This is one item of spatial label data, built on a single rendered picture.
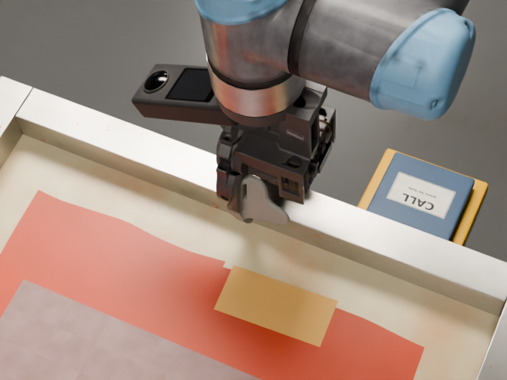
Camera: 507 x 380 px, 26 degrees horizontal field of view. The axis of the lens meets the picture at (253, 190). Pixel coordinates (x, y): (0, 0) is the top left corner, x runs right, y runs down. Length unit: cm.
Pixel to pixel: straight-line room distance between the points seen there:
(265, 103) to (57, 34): 205
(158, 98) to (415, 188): 44
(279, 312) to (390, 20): 37
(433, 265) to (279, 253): 15
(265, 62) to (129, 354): 36
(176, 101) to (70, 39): 192
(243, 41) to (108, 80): 197
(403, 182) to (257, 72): 52
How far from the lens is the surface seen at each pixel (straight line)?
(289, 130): 87
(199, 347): 101
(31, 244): 109
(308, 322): 101
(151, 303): 104
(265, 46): 75
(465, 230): 128
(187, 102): 91
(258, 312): 102
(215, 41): 78
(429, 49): 72
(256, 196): 98
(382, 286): 103
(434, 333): 101
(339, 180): 251
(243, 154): 91
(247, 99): 82
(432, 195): 128
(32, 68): 278
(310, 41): 74
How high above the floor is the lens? 199
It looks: 53 degrees down
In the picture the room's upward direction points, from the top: straight up
